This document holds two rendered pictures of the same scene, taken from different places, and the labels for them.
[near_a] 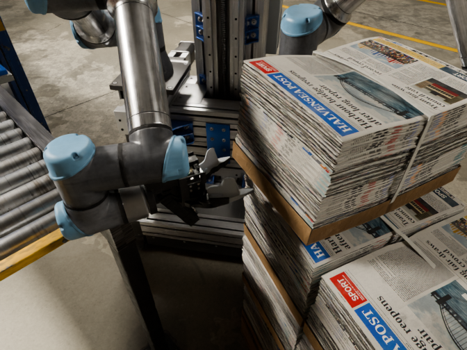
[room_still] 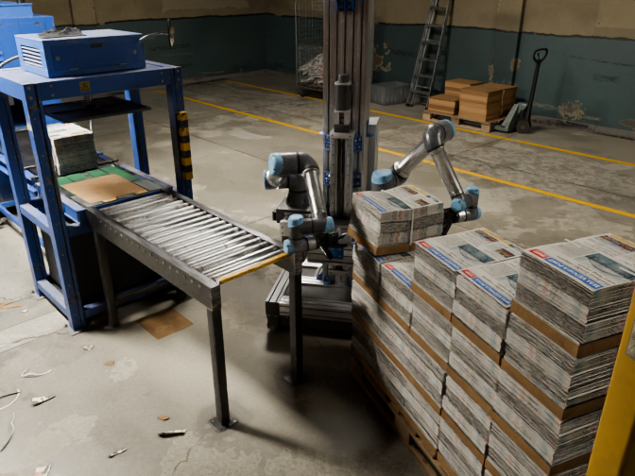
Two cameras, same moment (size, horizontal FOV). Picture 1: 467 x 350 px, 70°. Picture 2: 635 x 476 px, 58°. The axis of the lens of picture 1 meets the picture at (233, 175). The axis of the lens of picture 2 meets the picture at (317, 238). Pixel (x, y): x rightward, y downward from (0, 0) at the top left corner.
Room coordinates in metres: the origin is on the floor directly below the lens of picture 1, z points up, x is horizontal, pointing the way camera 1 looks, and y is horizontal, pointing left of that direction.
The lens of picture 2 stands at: (-2.12, 0.09, 2.07)
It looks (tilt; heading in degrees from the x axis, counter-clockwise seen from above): 24 degrees down; 2
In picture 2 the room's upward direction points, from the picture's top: straight up
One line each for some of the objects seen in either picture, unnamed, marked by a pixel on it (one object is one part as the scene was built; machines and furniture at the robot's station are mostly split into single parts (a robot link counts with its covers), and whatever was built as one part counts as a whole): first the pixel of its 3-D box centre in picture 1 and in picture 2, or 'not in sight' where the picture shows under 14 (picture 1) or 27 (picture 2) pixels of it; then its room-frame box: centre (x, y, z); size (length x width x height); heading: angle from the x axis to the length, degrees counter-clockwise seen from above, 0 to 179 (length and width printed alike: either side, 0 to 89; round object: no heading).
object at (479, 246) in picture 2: not in sight; (471, 247); (0.00, -0.48, 1.06); 0.37 x 0.29 x 0.01; 115
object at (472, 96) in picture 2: not in sight; (471, 103); (6.87, -2.05, 0.28); 1.20 x 0.83 x 0.57; 45
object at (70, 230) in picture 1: (92, 212); (296, 245); (0.42, 0.26, 0.87); 0.11 x 0.08 x 0.09; 115
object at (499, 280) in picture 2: not in sight; (523, 279); (-0.26, -0.61, 1.06); 0.37 x 0.28 x 0.01; 114
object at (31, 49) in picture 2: not in sight; (81, 51); (1.50, 1.62, 1.65); 0.60 x 0.45 x 0.20; 135
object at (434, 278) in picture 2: not in sight; (470, 273); (0.01, -0.49, 0.95); 0.38 x 0.29 x 0.23; 115
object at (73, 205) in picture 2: not in sight; (104, 191); (1.50, 1.62, 0.75); 0.70 x 0.65 x 0.10; 45
